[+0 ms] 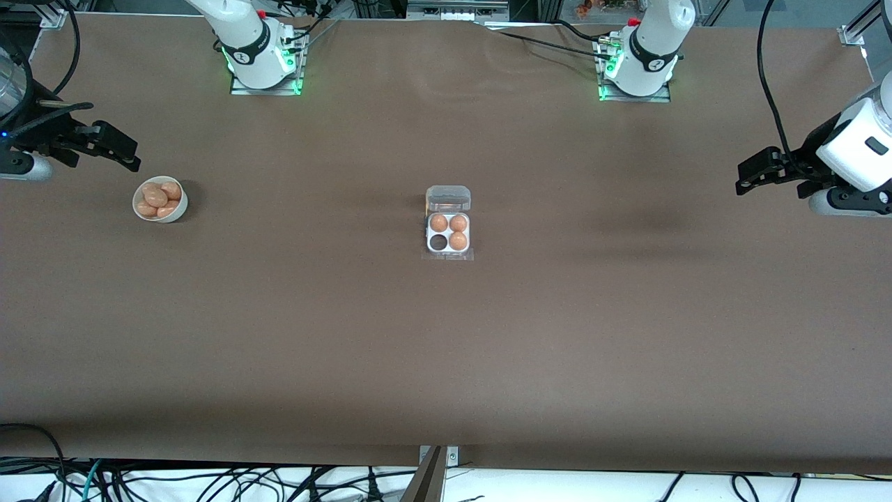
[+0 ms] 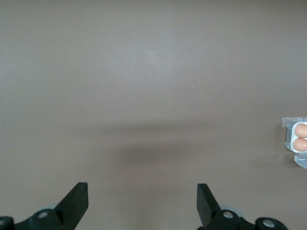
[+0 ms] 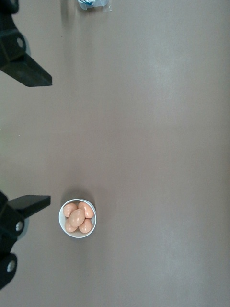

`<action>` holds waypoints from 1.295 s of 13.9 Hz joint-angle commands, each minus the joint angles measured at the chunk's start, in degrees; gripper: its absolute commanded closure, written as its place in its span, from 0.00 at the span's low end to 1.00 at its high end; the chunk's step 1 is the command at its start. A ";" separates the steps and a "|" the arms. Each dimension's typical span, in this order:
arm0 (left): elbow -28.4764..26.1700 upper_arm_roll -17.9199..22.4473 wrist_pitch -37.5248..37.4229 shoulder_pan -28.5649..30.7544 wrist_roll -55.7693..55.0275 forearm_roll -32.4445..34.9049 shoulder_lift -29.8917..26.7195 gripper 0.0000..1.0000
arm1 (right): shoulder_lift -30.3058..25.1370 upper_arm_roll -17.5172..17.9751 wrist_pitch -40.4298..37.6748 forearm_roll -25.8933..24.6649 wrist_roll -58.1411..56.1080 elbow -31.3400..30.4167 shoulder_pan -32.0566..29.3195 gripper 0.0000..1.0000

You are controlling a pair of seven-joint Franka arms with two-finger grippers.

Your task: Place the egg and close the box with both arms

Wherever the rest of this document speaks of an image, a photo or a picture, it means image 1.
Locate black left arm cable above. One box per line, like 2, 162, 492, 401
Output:
755, 0, 799, 172

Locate clear plastic box lid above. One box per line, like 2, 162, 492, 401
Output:
425, 185, 472, 213

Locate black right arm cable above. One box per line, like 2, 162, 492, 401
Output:
0, 0, 95, 140

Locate thin black table cable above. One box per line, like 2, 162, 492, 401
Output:
481, 22, 606, 56

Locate teal floor cable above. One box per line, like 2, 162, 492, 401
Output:
81, 459, 107, 502

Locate aluminium frame corner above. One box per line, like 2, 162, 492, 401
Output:
38, 0, 74, 30
838, 0, 892, 48

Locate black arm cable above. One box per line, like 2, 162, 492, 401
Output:
0, 0, 95, 140
755, 0, 799, 172

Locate small metal bracket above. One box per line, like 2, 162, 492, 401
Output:
418, 445, 459, 468

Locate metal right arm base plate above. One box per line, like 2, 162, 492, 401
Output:
230, 35, 305, 96

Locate black looped floor cable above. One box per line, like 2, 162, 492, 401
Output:
0, 423, 68, 502

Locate thick black table cable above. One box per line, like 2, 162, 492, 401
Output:
554, 20, 608, 43

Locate orange background items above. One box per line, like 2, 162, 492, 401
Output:
574, 0, 628, 19

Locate clear plastic egg carton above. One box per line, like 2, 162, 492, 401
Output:
425, 211, 472, 254

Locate white round bowl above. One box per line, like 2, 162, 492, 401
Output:
132, 176, 189, 224

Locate grey background device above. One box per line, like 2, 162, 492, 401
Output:
406, 0, 509, 22

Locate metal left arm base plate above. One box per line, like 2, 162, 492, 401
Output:
597, 35, 672, 103

